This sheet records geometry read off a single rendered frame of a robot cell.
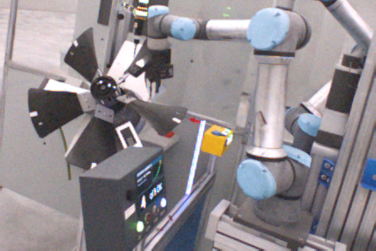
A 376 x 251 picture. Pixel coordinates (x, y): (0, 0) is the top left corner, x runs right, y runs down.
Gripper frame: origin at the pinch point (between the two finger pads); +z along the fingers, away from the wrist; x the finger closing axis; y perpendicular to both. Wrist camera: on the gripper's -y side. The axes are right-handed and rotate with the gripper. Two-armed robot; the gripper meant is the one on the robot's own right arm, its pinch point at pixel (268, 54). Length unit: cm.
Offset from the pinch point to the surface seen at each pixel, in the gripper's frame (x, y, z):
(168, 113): -25, -31, 31
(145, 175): -95, -10, 26
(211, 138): -3.5, -15.4, 42.7
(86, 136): -43, -57, 44
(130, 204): -104, -9, 30
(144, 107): -28, -40, 30
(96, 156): -44, -51, 50
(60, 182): 46, -121, 121
